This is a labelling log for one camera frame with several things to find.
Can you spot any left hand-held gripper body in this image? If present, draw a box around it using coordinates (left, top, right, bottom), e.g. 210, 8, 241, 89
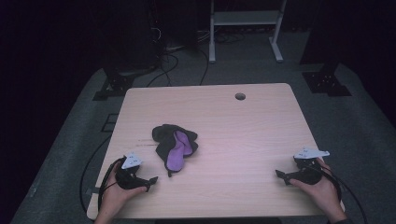
114, 151, 150, 191

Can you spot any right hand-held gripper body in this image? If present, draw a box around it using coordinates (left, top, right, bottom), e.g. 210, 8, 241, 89
290, 147, 331, 185

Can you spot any purple and black cloth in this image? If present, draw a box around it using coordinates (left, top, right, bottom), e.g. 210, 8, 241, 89
151, 123, 199, 178

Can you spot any person's left hand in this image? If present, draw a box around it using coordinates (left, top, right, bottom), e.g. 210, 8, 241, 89
98, 161, 148, 218

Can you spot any person's right hand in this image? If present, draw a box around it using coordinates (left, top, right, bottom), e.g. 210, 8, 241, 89
290, 158, 347, 222

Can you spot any left hand-held gripper cable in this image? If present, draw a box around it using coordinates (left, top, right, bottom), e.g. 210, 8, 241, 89
97, 157, 126, 216

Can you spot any black cable on floor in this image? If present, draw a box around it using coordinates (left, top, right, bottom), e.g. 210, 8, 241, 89
78, 134, 112, 216

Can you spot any black rectangular floor frame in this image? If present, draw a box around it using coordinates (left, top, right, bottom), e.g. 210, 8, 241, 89
101, 113, 120, 133

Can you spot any black stand with base plate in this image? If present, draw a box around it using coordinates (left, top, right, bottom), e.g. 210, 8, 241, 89
299, 0, 353, 98
92, 60, 158, 102

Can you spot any tangle of black floor cables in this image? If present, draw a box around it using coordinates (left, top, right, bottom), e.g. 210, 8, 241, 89
145, 29, 246, 88

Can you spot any white metal stand frame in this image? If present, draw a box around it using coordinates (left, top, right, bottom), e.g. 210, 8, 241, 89
208, 0, 288, 64

